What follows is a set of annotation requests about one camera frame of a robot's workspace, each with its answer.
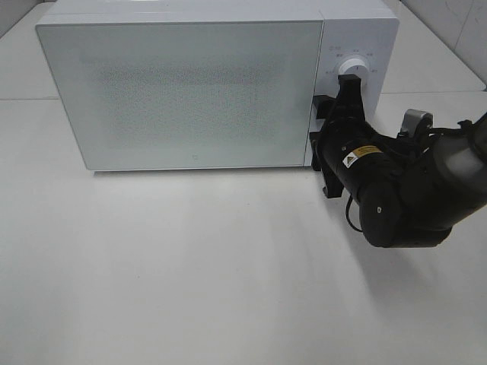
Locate white microwave oven body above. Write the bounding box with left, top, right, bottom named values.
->
left=36, top=1, right=399, bottom=167

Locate upper white control knob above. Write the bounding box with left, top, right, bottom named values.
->
left=338, top=55, right=370, bottom=87

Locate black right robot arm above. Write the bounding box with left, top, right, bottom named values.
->
left=310, top=74, right=486, bottom=248

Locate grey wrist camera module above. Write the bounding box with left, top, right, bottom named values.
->
left=397, top=109, right=433, bottom=138

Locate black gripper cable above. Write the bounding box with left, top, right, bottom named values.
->
left=344, top=193, right=364, bottom=233

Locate white microwave door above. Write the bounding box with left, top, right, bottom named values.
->
left=37, top=21, right=322, bottom=171

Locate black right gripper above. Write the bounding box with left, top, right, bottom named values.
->
left=310, top=74, right=384, bottom=198

